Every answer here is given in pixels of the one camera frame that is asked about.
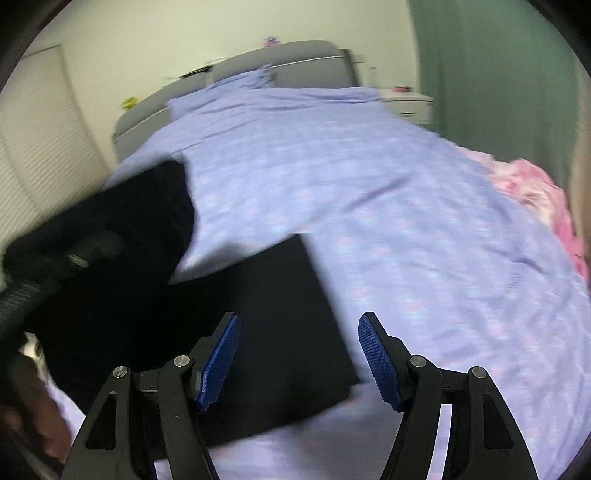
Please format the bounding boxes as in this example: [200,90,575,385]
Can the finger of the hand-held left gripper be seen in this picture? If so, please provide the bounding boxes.
[67,231,124,272]

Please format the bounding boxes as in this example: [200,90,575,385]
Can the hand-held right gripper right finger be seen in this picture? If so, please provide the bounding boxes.
[358,311,539,480]

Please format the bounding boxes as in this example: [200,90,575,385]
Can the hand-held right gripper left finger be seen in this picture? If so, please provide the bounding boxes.
[61,311,242,480]

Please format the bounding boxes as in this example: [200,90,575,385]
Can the black pants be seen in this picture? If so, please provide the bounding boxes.
[2,159,362,449]

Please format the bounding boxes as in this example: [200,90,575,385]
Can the person's left hand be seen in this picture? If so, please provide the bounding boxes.
[0,357,72,462]

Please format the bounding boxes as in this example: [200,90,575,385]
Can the white louvered closet door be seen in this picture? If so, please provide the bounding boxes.
[0,44,112,252]

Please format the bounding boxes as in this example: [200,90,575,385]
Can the purple floral bed sheet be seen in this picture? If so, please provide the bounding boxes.
[48,69,590,480]

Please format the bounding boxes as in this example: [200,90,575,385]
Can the purple pillow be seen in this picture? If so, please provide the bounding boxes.
[168,67,278,123]

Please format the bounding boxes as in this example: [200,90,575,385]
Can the pink blanket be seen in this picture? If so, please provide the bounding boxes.
[466,150,588,283]

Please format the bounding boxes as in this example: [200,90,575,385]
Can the white nightstand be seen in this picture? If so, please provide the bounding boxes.
[379,90,435,126]

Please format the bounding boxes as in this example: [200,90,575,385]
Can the grey upholstered headboard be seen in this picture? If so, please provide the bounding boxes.
[113,39,360,163]

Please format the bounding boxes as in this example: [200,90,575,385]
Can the green curtain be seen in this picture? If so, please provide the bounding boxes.
[409,0,583,185]

